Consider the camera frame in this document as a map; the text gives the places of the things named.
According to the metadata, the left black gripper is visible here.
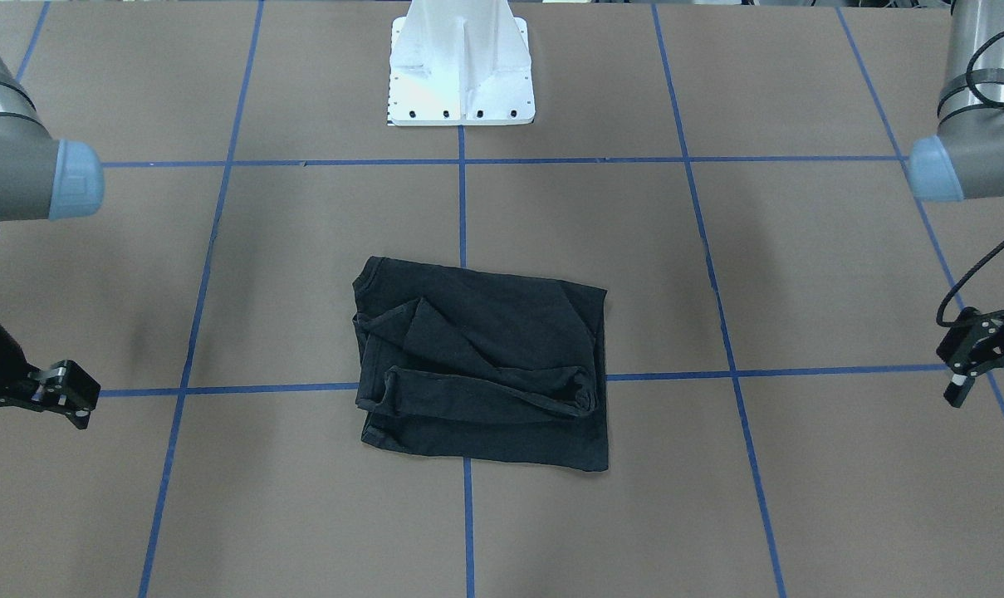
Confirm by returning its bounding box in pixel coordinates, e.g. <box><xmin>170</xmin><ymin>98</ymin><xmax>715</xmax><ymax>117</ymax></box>
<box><xmin>938</xmin><ymin>306</ymin><xmax>1004</xmax><ymax>408</ymax></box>

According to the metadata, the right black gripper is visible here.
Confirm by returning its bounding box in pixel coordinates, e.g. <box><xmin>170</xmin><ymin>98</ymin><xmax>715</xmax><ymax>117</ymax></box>
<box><xmin>0</xmin><ymin>323</ymin><xmax>100</xmax><ymax>430</ymax></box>

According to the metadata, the black printed t-shirt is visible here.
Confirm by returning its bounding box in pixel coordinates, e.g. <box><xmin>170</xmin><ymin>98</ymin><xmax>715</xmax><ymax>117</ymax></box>
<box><xmin>352</xmin><ymin>257</ymin><xmax>610</xmax><ymax>473</ymax></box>

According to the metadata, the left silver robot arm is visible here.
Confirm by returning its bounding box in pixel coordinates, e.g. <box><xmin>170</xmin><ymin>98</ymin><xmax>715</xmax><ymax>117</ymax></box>
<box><xmin>908</xmin><ymin>1</ymin><xmax>1004</xmax><ymax>408</ymax></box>

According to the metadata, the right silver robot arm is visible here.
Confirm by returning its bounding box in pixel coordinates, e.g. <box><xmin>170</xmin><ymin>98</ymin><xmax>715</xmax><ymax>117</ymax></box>
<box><xmin>0</xmin><ymin>56</ymin><xmax>105</xmax><ymax>430</ymax></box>

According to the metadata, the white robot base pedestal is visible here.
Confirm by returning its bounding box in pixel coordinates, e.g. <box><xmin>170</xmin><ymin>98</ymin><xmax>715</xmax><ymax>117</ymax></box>
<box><xmin>387</xmin><ymin>1</ymin><xmax>536</xmax><ymax>126</ymax></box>

